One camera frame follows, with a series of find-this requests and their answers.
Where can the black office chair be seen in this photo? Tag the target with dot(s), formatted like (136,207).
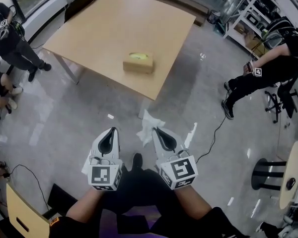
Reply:
(286,98)

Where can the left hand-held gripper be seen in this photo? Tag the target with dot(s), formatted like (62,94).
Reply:
(105,176)

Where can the person's black shoe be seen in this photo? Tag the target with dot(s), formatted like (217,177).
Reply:
(137,161)

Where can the tan tissue box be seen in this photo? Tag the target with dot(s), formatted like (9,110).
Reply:
(139,66)

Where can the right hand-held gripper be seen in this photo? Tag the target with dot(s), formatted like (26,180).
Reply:
(181,171)

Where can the person's black trousers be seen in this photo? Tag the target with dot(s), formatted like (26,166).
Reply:
(139,190)

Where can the white storage shelf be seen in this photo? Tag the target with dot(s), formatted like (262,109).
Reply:
(248,6)

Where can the person's black shirt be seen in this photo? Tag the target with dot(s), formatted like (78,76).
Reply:
(72,228)

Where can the white tissue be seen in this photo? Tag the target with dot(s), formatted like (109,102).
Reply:
(149,125)

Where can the black flat panel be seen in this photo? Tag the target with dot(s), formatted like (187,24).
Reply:
(62,197)

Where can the green basket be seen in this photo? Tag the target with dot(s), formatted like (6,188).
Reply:
(219,29)

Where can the black backpack green stripes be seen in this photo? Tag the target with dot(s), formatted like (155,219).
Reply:
(280,25)

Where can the person's left forearm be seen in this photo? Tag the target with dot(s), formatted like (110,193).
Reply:
(85,206)

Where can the wooden chair back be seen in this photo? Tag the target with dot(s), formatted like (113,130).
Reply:
(20,209)

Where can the round wooden table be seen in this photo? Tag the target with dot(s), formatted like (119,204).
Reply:
(291,165)

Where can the person's right forearm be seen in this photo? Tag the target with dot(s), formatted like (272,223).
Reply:
(192,202)

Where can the black trash bin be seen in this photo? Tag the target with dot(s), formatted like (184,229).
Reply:
(214,17)

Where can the white table leg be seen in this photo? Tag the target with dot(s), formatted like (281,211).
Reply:
(144,108)
(67,68)

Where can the black computer mouse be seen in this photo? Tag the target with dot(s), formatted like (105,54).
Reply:
(290,184)

